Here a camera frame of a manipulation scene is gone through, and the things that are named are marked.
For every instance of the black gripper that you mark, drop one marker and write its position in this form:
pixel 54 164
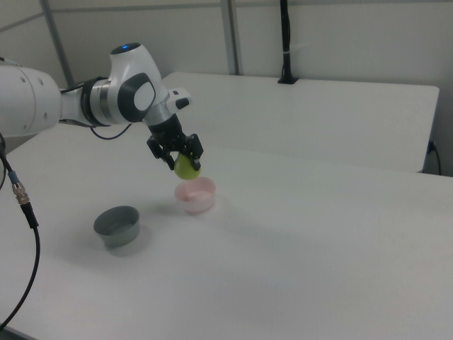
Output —
pixel 166 131

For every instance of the green pear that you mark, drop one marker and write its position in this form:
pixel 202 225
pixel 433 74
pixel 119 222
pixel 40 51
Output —
pixel 184 170

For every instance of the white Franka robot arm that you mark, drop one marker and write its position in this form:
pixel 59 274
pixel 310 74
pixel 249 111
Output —
pixel 32 99

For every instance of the pink bowl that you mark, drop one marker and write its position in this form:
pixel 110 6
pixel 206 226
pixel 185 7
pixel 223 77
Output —
pixel 196 203

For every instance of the grey bowl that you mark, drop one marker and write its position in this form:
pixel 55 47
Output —
pixel 118 232

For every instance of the white side table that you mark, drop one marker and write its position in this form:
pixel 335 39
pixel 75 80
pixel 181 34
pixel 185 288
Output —
pixel 301 117

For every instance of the grey aluminium partition post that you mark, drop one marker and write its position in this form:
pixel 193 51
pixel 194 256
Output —
pixel 231 35
pixel 58 42

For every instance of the black camera stand pole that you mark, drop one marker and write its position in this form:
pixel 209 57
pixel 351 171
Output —
pixel 286 42

